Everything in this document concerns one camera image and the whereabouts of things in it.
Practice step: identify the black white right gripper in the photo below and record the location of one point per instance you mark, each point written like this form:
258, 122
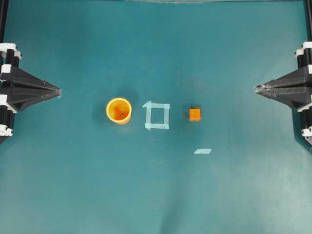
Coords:
295, 89

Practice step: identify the black left frame post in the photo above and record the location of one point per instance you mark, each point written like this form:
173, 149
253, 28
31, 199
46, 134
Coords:
3, 16

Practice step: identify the orange yellow plastic cup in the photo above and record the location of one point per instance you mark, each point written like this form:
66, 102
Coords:
119, 110

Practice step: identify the light blue tape square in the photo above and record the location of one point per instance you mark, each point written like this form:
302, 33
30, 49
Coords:
157, 115

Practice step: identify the light blue tape strip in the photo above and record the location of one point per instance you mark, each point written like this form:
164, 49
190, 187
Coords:
202, 151

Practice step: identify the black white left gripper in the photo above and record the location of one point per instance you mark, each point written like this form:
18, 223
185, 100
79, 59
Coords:
13, 100

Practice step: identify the black frame post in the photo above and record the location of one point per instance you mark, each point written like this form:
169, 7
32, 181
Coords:
308, 14
3, 16

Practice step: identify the orange cube block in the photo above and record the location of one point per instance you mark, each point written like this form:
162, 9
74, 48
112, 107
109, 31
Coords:
195, 113

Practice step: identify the black right frame post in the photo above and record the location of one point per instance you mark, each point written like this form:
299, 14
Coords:
308, 14

